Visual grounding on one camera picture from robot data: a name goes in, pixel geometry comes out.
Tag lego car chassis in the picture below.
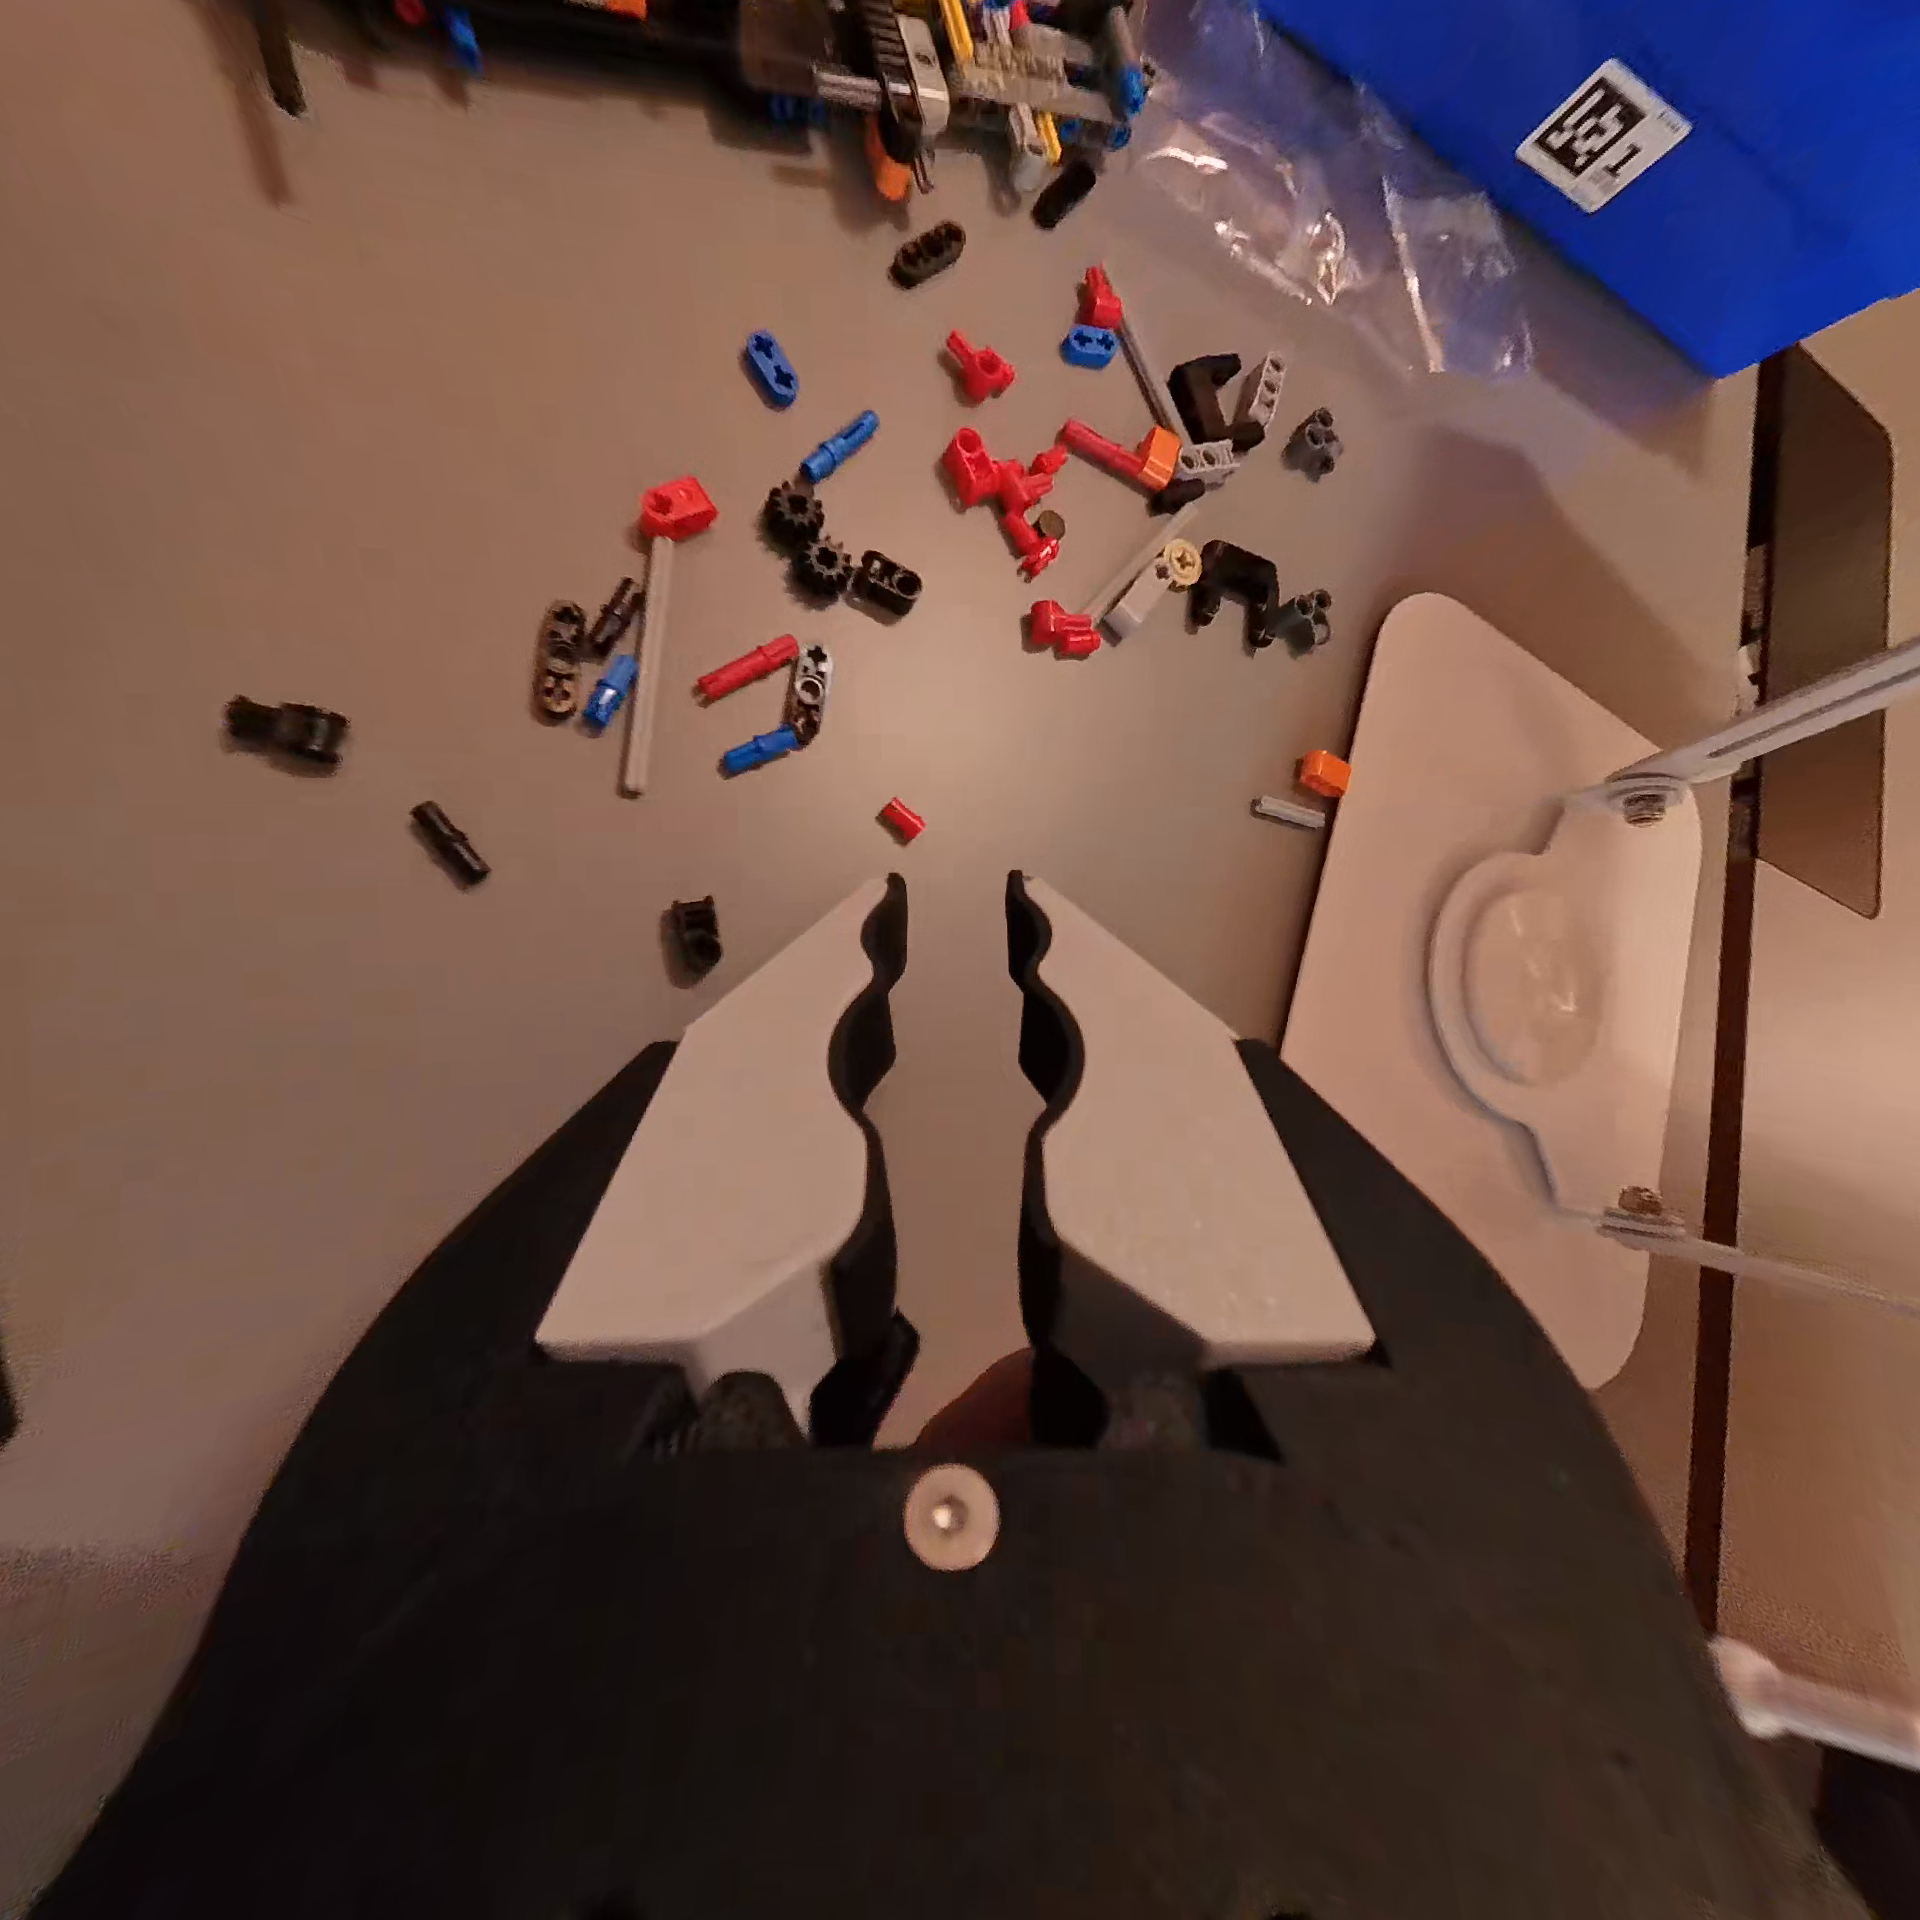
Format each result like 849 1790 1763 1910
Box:
239 0 1160 203

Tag person's right hand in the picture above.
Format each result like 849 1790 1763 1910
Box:
912 1346 1039 1451

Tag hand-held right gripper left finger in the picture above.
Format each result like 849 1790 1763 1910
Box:
532 871 923 1449

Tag clear plastic bag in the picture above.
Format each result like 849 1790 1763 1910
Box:
1132 0 1523 378

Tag blue plastic bin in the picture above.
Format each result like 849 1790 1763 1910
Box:
1251 0 1920 378

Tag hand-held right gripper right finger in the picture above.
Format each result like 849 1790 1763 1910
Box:
1002 865 1380 1449

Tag scattered loose lego pieces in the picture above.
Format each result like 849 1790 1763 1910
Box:
222 176 1344 983

